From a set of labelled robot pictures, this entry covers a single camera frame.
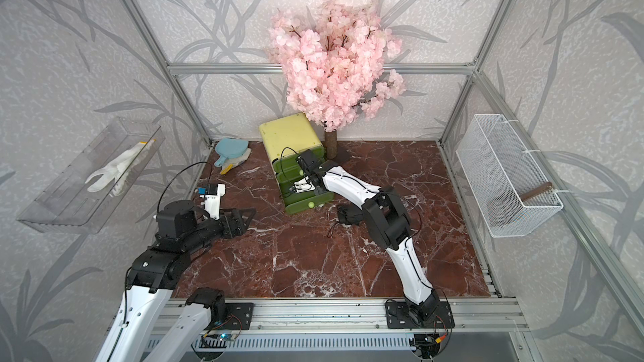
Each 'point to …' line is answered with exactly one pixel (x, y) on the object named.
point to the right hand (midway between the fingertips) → (321, 172)
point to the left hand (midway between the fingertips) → (247, 211)
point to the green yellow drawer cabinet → (283, 138)
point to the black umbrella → (350, 214)
